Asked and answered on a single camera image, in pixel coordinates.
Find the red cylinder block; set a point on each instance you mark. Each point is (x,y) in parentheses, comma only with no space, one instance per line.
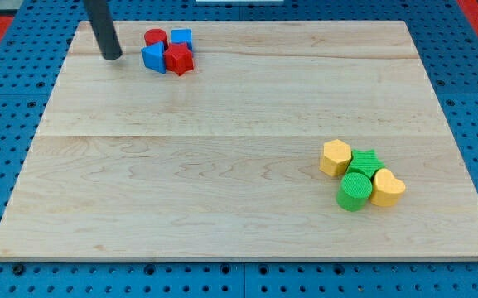
(154,36)

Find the light wooden board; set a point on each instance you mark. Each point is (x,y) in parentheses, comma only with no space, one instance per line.
(221,164)

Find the yellow hexagon block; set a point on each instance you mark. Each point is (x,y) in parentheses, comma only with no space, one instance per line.
(335,157)

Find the red star block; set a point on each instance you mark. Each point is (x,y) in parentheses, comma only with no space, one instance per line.
(178,58)

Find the green cylinder block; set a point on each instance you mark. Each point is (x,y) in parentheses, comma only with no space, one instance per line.
(355,189)

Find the blue triangle block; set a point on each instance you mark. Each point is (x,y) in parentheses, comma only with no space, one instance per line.
(153,57)

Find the blue cube block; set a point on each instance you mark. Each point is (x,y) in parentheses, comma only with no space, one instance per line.
(182,35)

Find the green star block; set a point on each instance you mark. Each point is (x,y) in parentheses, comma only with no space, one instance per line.
(365,162)

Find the yellow heart block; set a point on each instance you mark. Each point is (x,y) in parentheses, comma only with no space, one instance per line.
(387,189)

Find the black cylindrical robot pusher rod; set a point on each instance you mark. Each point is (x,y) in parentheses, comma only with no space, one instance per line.
(101,21)

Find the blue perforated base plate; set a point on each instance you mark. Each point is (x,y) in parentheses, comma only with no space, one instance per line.
(33,49)

